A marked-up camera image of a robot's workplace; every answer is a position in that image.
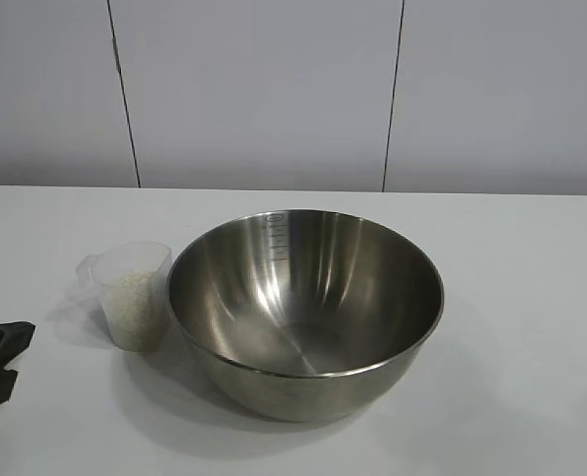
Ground clear plastic measuring cup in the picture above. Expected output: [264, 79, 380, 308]
[74, 242, 175, 354]

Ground white rice grains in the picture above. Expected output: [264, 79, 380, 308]
[102, 270, 171, 353]

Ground stainless steel mixing bowl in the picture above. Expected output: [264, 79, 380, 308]
[165, 207, 446, 423]

